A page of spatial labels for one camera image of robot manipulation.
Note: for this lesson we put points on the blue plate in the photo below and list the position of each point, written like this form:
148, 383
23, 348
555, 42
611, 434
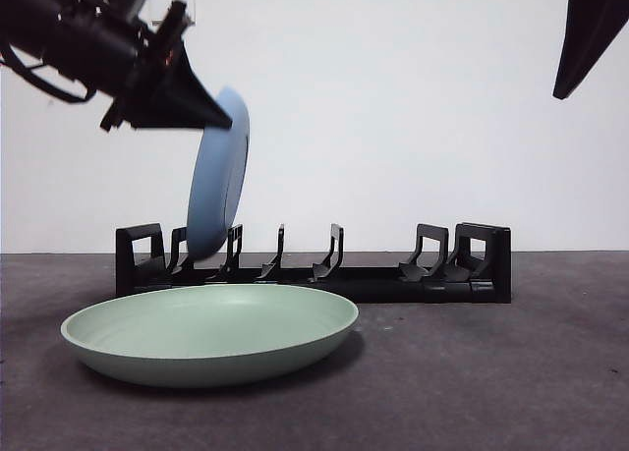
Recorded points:
216, 200

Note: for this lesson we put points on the black plastic plate rack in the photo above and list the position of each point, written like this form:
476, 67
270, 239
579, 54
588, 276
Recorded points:
393, 289

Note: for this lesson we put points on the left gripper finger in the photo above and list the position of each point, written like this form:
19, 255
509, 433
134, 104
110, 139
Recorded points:
179, 102

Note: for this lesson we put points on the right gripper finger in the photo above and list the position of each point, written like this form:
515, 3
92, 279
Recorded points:
589, 23

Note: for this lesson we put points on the pale green plate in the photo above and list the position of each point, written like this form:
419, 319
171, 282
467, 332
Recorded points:
211, 333

